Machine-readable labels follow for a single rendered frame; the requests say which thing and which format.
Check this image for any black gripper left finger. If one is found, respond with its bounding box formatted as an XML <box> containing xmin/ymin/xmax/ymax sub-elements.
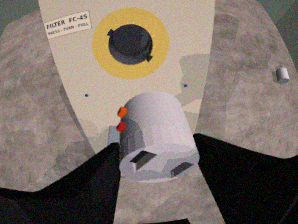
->
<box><xmin>0</xmin><ymin>143</ymin><xmax>121</xmax><ymax>224</ymax></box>

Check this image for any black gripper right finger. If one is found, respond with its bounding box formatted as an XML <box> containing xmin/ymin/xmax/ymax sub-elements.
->
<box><xmin>193</xmin><ymin>133</ymin><xmax>298</xmax><ymax>224</ymax></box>

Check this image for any grey cylinder with two slots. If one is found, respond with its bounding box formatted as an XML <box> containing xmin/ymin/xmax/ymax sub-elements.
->
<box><xmin>116</xmin><ymin>91</ymin><xmax>200</xmax><ymax>183</ymax></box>

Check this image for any small grey cylinder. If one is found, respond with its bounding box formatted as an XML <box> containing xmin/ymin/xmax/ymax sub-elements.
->
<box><xmin>275</xmin><ymin>67</ymin><xmax>290</xmax><ymax>84</ymax></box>

